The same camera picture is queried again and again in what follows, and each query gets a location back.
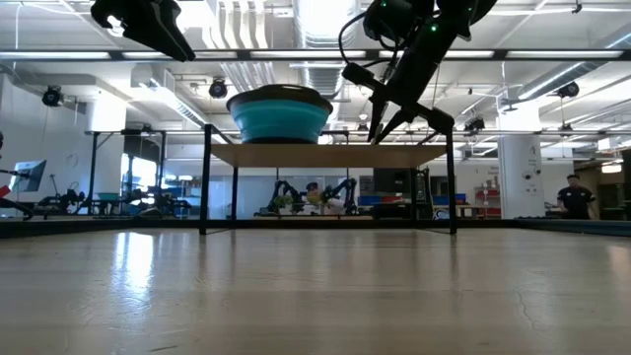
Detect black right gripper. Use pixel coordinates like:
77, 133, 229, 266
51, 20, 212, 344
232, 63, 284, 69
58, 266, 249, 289
341, 24, 460, 146

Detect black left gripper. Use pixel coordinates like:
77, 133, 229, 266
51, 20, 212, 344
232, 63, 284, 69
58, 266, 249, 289
91, 0, 197, 63

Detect blue collapsible colander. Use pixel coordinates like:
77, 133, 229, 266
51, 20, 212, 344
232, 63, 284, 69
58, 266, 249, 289
226, 83, 335, 146

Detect wooden shelf riser black legs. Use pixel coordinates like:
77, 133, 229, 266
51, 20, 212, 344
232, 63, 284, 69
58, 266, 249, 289
198, 122, 458, 237

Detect black overhead light bar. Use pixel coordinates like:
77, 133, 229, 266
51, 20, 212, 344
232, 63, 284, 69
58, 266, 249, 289
0, 47, 631, 62

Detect white round pillar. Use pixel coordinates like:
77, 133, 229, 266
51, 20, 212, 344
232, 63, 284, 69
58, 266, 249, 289
497, 106, 543, 220

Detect grey computer monitor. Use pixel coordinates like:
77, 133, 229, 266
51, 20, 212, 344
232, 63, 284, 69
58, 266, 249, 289
9, 159, 48, 194

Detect person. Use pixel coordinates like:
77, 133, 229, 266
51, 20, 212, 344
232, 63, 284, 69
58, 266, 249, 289
556, 173, 598, 221

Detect black ceiling camera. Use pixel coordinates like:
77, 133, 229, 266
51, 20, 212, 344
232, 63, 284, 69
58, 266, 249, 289
556, 81, 581, 100
40, 84, 64, 108
208, 77, 229, 100
462, 116, 487, 134

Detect silver ventilation duct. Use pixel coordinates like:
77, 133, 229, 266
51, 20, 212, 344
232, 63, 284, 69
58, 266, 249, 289
294, 0, 359, 96

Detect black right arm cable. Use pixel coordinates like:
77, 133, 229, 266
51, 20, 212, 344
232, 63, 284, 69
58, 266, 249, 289
337, 9, 390, 70

